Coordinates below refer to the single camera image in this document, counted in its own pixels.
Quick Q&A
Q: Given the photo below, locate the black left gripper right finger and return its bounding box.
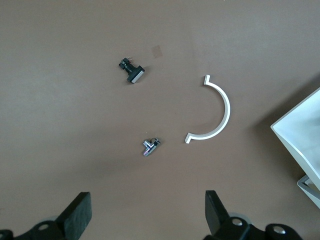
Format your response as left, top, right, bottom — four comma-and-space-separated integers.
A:
203, 190, 251, 240

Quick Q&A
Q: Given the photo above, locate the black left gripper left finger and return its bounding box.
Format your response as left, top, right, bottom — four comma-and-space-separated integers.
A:
17, 191, 93, 240

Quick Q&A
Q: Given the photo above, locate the white cabinet drawer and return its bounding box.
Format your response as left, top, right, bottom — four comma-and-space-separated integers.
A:
270, 85, 320, 177

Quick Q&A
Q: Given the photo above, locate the white drawer cabinet shell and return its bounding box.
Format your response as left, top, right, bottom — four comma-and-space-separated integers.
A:
296, 174, 320, 211

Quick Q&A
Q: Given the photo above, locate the small silver metal part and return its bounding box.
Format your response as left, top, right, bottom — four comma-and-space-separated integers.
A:
141, 136, 162, 159

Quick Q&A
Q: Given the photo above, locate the white semicircular bracket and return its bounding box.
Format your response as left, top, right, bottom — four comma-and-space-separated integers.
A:
184, 73, 231, 146

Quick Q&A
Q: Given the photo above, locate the black switch silver face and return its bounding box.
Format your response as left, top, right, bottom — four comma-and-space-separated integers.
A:
117, 57, 146, 85

